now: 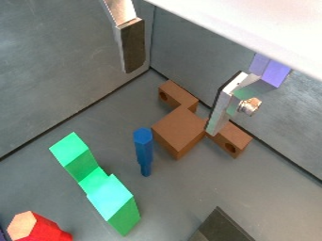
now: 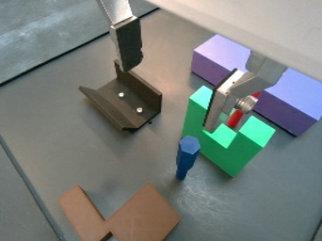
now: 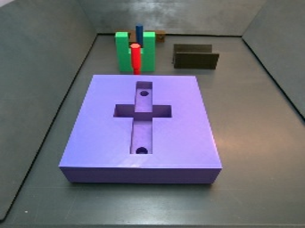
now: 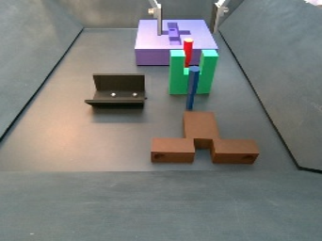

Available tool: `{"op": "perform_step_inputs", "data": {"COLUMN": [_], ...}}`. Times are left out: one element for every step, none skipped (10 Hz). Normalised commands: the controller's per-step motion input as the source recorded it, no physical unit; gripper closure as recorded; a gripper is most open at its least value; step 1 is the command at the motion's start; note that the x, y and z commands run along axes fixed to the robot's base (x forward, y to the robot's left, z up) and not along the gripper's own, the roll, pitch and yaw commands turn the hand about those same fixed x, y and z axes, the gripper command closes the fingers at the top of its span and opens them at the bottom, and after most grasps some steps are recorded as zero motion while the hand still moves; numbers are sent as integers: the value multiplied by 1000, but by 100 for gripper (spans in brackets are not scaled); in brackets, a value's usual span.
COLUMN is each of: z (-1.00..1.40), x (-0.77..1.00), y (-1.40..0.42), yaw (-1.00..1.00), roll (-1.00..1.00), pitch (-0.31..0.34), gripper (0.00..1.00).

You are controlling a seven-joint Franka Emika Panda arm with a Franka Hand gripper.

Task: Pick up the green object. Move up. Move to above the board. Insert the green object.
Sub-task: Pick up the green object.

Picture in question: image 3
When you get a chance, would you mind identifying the green U-shaped block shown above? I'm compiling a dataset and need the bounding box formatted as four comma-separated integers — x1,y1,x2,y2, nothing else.
113,32,156,72

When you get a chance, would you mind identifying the purple board with cross slot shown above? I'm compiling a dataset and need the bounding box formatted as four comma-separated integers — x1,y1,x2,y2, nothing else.
60,75,222,183

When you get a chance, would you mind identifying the brown wooden block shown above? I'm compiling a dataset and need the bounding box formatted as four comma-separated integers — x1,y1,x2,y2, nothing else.
120,29,166,44

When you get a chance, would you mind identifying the black U-shaped block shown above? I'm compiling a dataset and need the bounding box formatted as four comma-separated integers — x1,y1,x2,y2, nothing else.
172,44,219,69

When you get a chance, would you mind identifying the blue cylindrical peg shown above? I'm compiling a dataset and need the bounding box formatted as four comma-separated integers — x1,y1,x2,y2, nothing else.
136,23,143,46

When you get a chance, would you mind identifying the red hexagonal peg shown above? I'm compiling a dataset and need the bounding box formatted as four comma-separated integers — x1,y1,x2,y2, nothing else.
129,44,140,75

